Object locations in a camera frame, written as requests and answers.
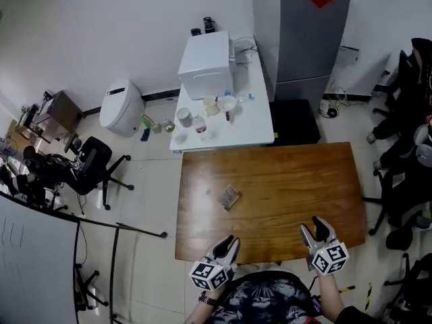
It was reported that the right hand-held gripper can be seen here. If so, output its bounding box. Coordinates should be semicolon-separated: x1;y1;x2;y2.
300;215;350;277

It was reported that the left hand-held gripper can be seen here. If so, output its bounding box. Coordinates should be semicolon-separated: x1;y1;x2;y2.
188;234;242;292

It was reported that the small tan paper packet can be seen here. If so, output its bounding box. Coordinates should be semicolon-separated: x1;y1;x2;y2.
217;184;243;212

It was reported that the person's right forearm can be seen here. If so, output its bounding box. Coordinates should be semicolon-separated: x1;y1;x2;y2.
317;271;347;320

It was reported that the person's left forearm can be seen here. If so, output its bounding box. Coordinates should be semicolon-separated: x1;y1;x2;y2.
184;289;220;324

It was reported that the dark metal wristwatch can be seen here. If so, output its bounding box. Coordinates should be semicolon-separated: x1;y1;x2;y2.
198;290;219;306

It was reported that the person's patterned dark shirt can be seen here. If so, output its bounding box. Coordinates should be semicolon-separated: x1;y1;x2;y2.
209;270;385;324

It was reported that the black round stool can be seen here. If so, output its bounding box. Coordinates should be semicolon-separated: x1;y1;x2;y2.
385;227;414;251

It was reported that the black chair with grey seat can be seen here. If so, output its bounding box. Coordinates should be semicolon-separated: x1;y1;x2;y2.
362;167;432;236

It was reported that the black swivel chair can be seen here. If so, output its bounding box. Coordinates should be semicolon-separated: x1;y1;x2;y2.
384;253;432;324

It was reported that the black low cabinet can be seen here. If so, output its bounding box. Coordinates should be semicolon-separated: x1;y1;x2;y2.
269;99;321;146

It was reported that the red label plastic bottle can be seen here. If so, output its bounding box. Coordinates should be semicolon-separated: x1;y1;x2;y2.
192;113;209;135

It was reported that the white tall mug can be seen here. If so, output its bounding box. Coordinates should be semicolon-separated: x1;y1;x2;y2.
175;107;194;128

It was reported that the grey neck pillow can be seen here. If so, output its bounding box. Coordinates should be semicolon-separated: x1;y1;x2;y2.
414;125;432;168

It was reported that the cream mug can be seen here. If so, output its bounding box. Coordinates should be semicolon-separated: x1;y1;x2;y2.
201;94;220;117

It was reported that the white wide cup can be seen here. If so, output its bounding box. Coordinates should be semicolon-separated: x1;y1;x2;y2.
217;95;238;113

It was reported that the black office chair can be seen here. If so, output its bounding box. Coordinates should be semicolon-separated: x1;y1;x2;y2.
63;136;135;211

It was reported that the white rounded floor appliance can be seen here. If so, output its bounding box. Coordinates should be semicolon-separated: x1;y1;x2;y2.
99;78;146;138

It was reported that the white box-shaped appliance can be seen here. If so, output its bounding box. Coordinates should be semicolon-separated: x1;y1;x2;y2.
178;30;236;101

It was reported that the whiteboard on black stand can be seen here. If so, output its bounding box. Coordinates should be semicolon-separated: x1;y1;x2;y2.
0;190;169;324

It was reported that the tall grey refrigerator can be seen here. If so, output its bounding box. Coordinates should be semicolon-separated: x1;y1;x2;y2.
250;0;354;114

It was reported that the black equipment pile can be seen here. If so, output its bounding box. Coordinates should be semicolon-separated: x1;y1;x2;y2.
0;145;68;209

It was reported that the brown cabinet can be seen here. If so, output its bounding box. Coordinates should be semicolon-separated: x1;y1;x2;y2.
35;90;84;138

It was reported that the white wall box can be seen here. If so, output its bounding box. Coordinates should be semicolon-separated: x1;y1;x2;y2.
339;45;360;63

